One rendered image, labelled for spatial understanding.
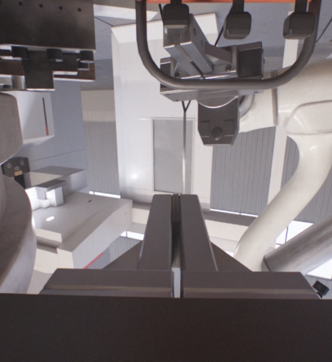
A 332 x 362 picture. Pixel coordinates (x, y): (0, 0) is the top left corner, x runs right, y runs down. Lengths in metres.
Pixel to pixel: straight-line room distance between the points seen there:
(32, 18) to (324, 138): 1.17
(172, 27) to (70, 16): 1.11
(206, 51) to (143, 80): 3.19
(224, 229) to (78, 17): 2.71
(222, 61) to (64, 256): 2.76
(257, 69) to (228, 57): 0.04
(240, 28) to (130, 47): 3.37
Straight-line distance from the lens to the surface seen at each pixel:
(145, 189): 3.65
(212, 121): 0.40
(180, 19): 0.25
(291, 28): 0.28
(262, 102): 0.49
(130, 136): 3.60
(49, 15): 1.34
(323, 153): 0.53
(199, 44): 0.28
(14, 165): 4.39
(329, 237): 0.80
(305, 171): 0.54
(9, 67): 2.38
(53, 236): 3.06
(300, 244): 0.81
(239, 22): 0.27
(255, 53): 0.35
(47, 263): 3.19
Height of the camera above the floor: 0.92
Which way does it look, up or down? 16 degrees up
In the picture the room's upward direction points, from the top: 180 degrees clockwise
